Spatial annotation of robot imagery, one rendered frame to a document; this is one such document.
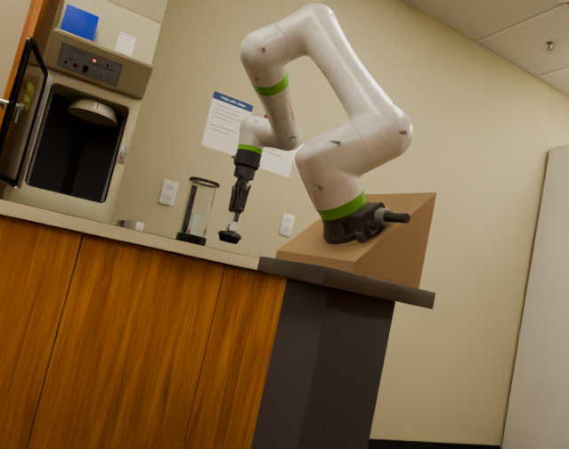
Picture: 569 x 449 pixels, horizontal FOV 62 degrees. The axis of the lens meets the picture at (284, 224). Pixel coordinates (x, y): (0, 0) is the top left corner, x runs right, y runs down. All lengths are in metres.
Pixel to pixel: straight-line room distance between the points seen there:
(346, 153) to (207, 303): 0.74
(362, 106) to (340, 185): 0.20
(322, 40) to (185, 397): 1.15
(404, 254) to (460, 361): 2.22
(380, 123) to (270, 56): 0.39
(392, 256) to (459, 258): 2.11
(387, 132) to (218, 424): 1.10
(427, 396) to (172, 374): 1.95
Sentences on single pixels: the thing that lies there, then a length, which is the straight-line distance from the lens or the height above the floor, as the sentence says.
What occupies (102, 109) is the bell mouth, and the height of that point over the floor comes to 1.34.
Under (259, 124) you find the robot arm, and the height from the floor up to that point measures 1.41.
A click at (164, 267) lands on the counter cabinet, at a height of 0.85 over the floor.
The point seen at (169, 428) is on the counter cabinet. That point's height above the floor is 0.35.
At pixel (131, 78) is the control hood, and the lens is 1.79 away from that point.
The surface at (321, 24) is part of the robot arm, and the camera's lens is 1.35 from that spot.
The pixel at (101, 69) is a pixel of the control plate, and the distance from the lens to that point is 1.79.
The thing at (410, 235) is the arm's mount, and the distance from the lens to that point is 1.16.
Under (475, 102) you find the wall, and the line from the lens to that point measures 3.40.
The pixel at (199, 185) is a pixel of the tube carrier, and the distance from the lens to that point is 1.65.
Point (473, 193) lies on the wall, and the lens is 3.30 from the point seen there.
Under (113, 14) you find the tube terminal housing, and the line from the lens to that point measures 1.93.
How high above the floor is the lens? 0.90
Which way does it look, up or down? 6 degrees up
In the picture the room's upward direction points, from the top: 12 degrees clockwise
